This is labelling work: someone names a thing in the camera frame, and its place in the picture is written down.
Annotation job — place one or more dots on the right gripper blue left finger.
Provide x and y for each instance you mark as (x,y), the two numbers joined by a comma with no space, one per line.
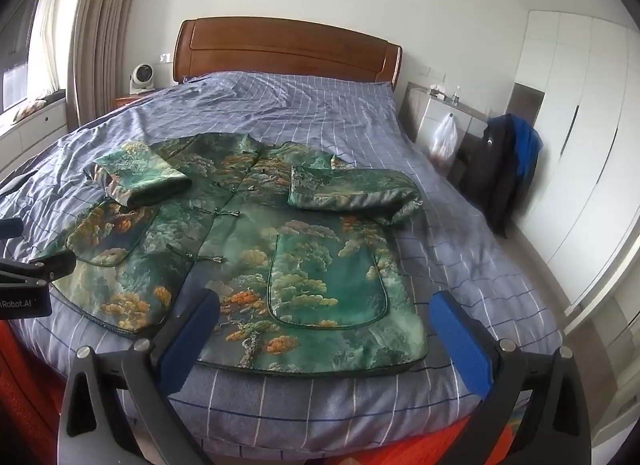
(93,425)

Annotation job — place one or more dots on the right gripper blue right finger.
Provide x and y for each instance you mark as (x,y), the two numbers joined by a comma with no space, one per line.
(555,426)

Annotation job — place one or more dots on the green landscape print jacket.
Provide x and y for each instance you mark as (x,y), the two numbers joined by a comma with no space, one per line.
(295,243)

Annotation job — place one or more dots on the red orange mat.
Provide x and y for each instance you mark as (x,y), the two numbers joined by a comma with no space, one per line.
(31,401)

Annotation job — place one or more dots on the white drawer cabinet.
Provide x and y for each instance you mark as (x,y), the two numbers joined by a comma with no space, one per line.
(30,136)

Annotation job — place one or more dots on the wooden nightstand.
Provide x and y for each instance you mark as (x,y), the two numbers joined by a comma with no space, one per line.
(126,100)

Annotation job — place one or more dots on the white wardrobe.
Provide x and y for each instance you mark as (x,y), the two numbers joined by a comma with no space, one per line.
(584,199)

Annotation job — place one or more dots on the white round desk fan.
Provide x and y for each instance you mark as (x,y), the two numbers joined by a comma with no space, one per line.
(141,79)

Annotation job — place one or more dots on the window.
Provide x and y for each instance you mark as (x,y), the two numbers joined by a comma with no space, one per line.
(29,67)

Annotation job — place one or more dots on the beige curtain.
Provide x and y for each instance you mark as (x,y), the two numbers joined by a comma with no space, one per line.
(94,71)

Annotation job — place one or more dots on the black and blue jacket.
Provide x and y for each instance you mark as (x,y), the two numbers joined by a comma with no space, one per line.
(501,168)

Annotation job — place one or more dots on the white plastic bag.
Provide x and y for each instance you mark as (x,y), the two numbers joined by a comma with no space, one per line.
(444,140)

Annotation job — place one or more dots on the brown wooden headboard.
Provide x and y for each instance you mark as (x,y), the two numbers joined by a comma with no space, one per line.
(279,46)

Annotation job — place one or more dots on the grey white dresser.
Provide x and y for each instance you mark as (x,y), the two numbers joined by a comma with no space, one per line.
(420,114)

